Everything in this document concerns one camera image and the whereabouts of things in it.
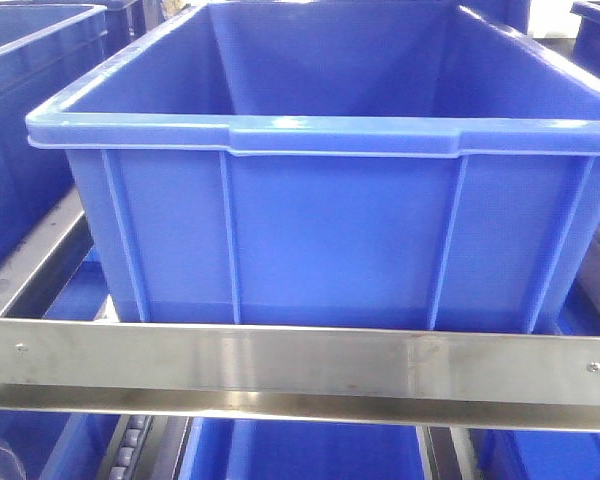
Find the large blue crate centre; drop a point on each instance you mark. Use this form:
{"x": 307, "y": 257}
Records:
{"x": 368, "y": 164}

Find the blue crate lower middle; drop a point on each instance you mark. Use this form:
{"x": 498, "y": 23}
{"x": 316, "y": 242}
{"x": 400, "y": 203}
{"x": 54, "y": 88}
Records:
{"x": 266, "y": 449}

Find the blue crate lower right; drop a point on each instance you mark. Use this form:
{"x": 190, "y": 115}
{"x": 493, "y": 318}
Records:
{"x": 520, "y": 454}

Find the blue crate lower left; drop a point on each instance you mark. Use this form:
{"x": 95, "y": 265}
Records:
{"x": 44, "y": 445}

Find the blue crate upper left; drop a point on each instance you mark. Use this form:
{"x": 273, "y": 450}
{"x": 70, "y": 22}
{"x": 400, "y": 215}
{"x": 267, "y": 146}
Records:
{"x": 43, "y": 48}

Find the blue crate upper right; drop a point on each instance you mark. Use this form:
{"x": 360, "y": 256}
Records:
{"x": 586, "y": 52}

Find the steel rack front rail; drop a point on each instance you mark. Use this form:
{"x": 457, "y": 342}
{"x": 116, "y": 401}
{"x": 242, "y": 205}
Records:
{"x": 300, "y": 373}

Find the roller track rail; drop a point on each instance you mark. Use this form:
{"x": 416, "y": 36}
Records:
{"x": 125, "y": 448}

